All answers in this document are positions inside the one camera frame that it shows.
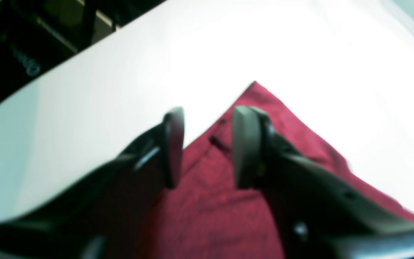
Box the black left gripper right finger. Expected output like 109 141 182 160
232 105 414 259

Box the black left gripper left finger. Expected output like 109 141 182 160
0 108 185 259

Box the dark red t-shirt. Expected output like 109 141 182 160
137 82 414 259

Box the black panel with logo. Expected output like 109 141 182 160
0 23 74 103

